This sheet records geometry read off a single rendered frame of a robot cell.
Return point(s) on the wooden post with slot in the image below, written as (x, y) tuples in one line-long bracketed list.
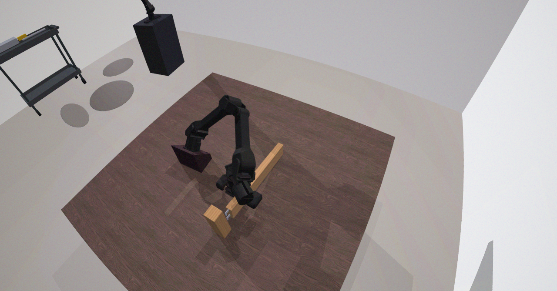
[(217, 221)]

